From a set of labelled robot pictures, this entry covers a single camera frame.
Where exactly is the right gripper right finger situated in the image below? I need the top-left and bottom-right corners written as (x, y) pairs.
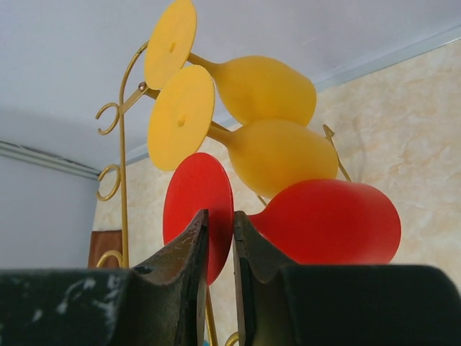
top-left (233, 211), bottom-right (460, 345)

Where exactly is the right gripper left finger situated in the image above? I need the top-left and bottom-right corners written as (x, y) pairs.
top-left (1, 210), bottom-right (208, 345)

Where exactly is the red wine glass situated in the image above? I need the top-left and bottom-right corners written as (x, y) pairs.
top-left (163, 153), bottom-right (401, 284)

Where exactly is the yellow wine glass front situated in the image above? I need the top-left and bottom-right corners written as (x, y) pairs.
top-left (147, 66), bottom-right (339, 198)

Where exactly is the yellow wine glass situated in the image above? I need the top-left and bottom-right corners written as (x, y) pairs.
top-left (144, 1), bottom-right (317, 126)
top-left (147, 66), bottom-right (339, 198)

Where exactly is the yellow wine glass back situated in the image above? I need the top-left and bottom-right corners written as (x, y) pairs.
top-left (144, 1), bottom-right (317, 126)

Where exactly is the gold wire glass rack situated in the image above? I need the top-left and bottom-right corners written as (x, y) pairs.
top-left (95, 39), bottom-right (352, 346)

